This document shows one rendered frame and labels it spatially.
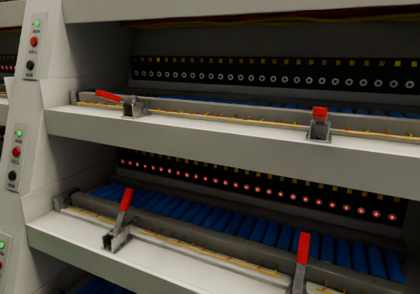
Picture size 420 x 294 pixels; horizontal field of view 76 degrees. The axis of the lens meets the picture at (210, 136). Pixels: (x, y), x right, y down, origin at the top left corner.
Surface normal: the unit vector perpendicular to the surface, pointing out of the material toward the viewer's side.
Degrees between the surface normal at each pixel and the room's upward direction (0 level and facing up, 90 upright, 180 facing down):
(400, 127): 108
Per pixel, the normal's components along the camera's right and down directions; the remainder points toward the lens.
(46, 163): 0.91, 0.12
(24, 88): -0.39, -0.07
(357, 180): -0.41, 0.24
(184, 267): 0.01, -0.96
